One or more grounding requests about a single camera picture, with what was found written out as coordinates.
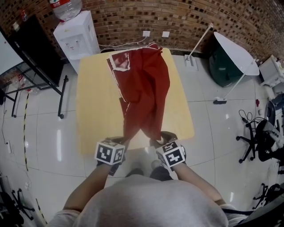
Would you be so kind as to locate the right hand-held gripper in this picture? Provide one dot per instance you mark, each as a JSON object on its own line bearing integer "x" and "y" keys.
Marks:
{"x": 173, "y": 157}

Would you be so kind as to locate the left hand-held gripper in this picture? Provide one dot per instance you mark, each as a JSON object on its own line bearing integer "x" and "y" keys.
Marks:
{"x": 108, "y": 153}

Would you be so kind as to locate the red cloth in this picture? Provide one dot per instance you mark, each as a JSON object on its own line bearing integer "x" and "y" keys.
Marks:
{"x": 144, "y": 88}

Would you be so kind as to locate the person's right forearm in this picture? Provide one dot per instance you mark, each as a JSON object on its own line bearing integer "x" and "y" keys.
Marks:
{"x": 195, "y": 184}

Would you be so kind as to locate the person's left forearm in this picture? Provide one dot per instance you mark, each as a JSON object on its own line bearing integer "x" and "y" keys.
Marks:
{"x": 88, "y": 188}

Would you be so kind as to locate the person's right leg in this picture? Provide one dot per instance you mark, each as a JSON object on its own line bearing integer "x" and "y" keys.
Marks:
{"x": 160, "y": 173}

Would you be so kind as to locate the person's leg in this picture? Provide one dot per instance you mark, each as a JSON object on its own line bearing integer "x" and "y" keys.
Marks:
{"x": 160, "y": 173}
{"x": 134, "y": 172}

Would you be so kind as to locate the person's left leg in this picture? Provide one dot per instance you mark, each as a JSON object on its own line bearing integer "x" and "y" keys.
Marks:
{"x": 134, "y": 172}

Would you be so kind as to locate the person's grey shirt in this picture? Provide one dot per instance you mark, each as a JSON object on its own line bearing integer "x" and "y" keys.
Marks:
{"x": 144, "y": 204}

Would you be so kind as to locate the dark green container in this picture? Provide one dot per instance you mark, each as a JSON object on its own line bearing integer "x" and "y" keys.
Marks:
{"x": 219, "y": 71}

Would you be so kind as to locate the black office chair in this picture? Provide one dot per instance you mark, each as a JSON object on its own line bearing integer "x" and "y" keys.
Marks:
{"x": 269, "y": 190}
{"x": 20, "y": 206}
{"x": 264, "y": 142}

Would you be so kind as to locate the small red object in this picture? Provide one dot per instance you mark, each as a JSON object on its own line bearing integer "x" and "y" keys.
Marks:
{"x": 257, "y": 102}

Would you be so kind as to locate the black floor fan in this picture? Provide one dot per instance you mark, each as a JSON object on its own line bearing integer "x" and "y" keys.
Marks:
{"x": 269, "y": 110}

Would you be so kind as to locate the white power strip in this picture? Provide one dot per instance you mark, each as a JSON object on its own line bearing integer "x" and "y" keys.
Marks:
{"x": 9, "y": 146}

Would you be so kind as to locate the white water dispenser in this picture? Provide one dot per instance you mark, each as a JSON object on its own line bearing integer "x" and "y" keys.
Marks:
{"x": 73, "y": 37}

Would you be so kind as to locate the bag of plastic bottles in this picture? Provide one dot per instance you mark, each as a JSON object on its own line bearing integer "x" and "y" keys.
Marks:
{"x": 21, "y": 82}

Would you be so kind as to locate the black bag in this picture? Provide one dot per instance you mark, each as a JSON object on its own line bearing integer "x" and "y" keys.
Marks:
{"x": 1, "y": 96}

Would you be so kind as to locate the white low cabinet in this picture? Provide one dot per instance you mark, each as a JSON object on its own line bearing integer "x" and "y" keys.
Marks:
{"x": 270, "y": 71}

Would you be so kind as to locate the clear water dispenser bottle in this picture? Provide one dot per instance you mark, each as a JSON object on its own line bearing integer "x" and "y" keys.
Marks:
{"x": 66, "y": 10}

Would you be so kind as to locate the whiteboard on black stand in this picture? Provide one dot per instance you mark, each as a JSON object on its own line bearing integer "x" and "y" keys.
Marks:
{"x": 6, "y": 53}

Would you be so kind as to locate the white paper cup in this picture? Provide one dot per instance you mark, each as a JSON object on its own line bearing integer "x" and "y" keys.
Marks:
{"x": 15, "y": 26}

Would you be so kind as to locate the red printed bottle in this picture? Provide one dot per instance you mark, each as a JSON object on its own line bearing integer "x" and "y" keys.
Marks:
{"x": 24, "y": 15}

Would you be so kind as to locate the light wooden pedestal table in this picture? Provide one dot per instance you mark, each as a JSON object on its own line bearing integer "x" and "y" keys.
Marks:
{"x": 97, "y": 106}

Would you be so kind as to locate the white wall socket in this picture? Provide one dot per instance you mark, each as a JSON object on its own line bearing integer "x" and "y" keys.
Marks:
{"x": 146, "y": 33}
{"x": 165, "y": 34}

